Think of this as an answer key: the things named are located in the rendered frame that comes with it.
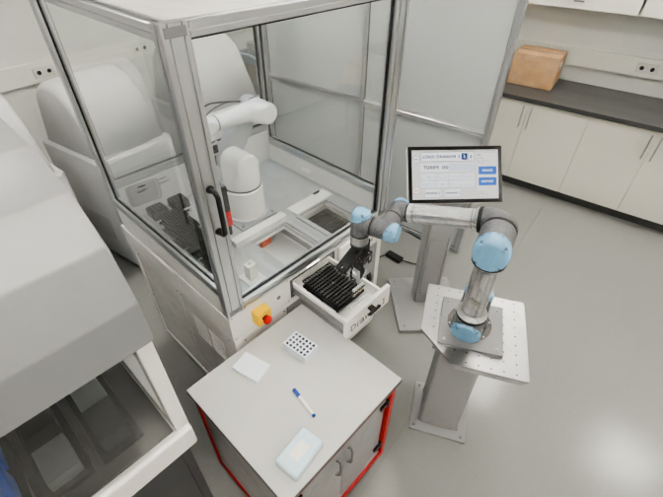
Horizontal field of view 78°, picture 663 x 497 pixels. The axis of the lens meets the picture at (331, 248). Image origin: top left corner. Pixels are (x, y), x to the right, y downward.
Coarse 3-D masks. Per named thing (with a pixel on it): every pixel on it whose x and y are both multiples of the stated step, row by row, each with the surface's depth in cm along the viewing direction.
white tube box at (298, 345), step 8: (296, 336) 174; (304, 336) 174; (288, 344) 170; (296, 344) 171; (304, 344) 172; (312, 344) 171; (296, 352) 167; (304, 352) 168; (312, 352) 168; (304, 360) 166
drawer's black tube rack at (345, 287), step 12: (324, 276) 187; (336, 276) 187; (312, 288) 182; (324, 288) 185; (336, 288) 181; (348, 288) 181; (324, 300) 180; (336, 300) 177; (348, 300) 180; (336, 312) 178
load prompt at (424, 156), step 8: (424, 152) 222; (432, 152) 222; (440, 152) 222; (448, 152) 222; (456, 152) 223; (464, 152) 223; (472, 152) 223; (424, 160) 222; (432, 160) 222; (440, 160) 222; (448, 160) 222; (456, 160) 223; (464, 160) 223; (472, 160) 223
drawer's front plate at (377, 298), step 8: (384, 288) 178; (376, 296) 174; (384, 296) 180; (368, 304) 171; (376, 304) 177; (384, 304) 184; (360, 312) 169; (368, 312) 175; (376, 312) 182; (344, 320) 164; (352, 320) 167; (360, 320) 173; (344, 328) 167; (352, 328) 170; (344, 336) 170
